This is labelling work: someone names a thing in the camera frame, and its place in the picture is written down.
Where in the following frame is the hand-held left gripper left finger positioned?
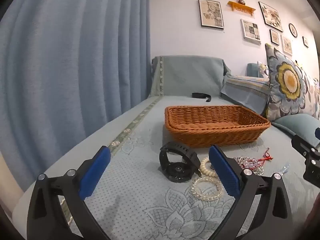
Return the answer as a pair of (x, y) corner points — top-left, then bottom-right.
(26, 145), (112, 240)

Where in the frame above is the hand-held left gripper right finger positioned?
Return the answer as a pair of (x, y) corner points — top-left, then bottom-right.
(207, 144), (295, 240)

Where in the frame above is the white bead bracelet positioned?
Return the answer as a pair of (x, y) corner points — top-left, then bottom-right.
(199, 157), (219, 180)

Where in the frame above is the multicolour crystal bracelet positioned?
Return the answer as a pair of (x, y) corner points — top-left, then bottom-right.
(232, 156), (264, 177)

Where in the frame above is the clear silver hair clip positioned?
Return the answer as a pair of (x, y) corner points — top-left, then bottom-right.
(278, 163), (291, 175)

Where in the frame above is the clear bead bracelet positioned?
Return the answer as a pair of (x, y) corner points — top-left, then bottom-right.
(191, 177), (224, 201)

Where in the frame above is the red knotted cord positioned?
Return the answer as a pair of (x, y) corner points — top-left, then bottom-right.
(259, 148), (274, 164)

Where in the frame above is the black wrist watch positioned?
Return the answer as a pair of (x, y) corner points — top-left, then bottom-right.
(159, 142), (202, 183)

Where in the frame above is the brown wicker basket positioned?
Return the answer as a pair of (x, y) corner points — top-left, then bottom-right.
(164, 105), (272, 148)

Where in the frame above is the plain teal pillow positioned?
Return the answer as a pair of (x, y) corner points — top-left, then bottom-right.
(272, 114), (320, 147)

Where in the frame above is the pale leaf print cushion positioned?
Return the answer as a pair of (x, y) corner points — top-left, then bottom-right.
(301, 64), (320, 121)

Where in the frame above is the large floral cushion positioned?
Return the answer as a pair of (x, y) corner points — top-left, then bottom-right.
(265, 43), (313, 120)

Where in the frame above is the striped teal pillow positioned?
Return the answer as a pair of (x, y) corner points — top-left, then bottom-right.
(220, 73), (271, 116)

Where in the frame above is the small floral cushion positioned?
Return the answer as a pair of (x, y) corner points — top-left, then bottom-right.
(257, 61), (269, 78)

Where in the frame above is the teal back cushion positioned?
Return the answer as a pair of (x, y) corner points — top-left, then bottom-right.
(247, 63), (263, 77)

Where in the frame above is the blue curtain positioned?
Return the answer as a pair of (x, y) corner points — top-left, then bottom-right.
(0, 0), (152, 193)

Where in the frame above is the black strap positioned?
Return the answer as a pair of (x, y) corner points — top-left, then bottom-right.
(192, 92), (212, 102)

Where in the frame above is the pale butterfly picture frame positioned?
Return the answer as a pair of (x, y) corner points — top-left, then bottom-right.
(282, 35), (293, 56)

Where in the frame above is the narrow black picture frame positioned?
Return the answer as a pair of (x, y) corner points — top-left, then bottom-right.
(269, 29), (280, 46)

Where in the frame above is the white picture frame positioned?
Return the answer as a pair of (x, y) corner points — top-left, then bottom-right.
(240, 19), (261, 46)

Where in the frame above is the floral print picture frame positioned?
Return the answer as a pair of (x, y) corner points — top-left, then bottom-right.
(258, 1), (284, 32)

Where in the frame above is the orange wall shelf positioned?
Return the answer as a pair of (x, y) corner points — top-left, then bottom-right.
(227, 1), (256, 16)

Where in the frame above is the butterfly print picture frame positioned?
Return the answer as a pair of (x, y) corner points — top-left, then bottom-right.
(198, 0), (224, 29)

